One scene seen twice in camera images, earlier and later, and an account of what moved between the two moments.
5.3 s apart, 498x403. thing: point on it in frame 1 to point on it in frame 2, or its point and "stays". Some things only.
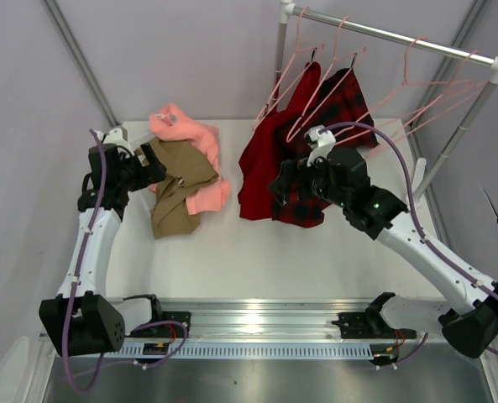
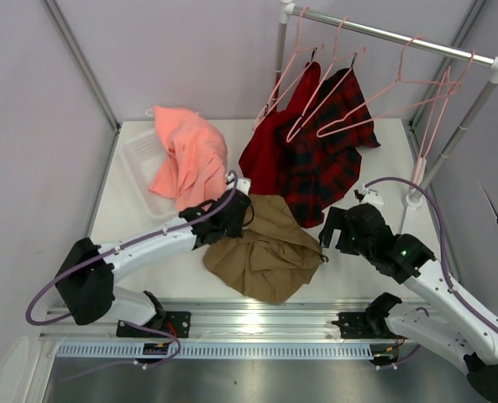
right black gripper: (293, 180) to (338, 227)
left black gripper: (137, 169) to (235, 210)
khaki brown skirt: (187, 170) to (271, 259)
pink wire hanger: (458, 83) to (322, 132)
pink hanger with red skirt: (296, 66) stays
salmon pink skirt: (172, 122) stays
